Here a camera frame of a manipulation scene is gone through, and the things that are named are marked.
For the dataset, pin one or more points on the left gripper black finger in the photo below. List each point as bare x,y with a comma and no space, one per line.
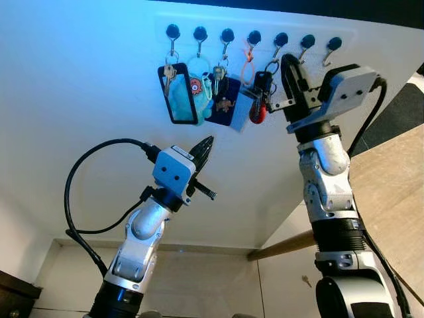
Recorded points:
206,159
197,156

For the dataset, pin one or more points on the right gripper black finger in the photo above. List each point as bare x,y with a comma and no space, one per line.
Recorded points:
307,93
291,79

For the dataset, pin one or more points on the navy tag silver key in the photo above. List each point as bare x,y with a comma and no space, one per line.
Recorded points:
225,109

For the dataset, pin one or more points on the black frame tag silver key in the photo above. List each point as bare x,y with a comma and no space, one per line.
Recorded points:
162,99

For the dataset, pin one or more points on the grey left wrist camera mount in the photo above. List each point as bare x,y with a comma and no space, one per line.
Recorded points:
173,169

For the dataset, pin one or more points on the white hook board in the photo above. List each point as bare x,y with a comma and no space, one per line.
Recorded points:
79,79

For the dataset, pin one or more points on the dark wooden cabinet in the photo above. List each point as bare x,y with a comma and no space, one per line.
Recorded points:
16,295

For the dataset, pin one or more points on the dark carpet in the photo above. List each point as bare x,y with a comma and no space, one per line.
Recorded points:
397,112

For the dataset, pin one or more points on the black red car key fob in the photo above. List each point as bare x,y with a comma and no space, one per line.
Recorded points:
262,86

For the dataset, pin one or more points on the light wooden table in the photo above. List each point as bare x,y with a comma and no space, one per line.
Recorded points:
397,199

